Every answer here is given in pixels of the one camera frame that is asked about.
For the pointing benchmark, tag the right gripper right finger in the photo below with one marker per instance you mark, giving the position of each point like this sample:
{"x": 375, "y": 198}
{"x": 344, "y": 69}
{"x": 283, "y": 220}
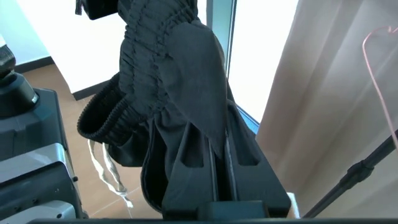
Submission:
{"x": 258, "y": 186}

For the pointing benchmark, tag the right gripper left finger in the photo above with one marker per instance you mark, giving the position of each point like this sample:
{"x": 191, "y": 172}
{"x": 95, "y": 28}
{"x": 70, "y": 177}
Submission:
{"x": 186, "y": 186}

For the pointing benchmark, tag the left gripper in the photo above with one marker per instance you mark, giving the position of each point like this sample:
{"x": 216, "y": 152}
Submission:
{"x": 99, "y": 7}

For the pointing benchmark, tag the black garment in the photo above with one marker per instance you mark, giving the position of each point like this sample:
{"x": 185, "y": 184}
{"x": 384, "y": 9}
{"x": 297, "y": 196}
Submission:
{"x": 174, "y": 77}

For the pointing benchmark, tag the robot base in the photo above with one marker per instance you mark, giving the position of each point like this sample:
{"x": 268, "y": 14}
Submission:
{"x": 31, "y": 155}

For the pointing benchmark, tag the black clothes rack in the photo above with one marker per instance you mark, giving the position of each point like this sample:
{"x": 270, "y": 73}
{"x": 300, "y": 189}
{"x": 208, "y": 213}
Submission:
{"x": 357, "y": 172}

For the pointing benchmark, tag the pink clothes hanger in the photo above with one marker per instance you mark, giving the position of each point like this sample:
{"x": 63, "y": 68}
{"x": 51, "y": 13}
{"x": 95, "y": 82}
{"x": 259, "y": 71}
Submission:
{"x": 373, "y": 77}

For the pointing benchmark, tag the beige curtain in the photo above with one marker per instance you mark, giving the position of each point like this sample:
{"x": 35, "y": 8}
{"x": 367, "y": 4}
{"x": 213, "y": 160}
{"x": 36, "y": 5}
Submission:
{"x": 326, "y": 109}

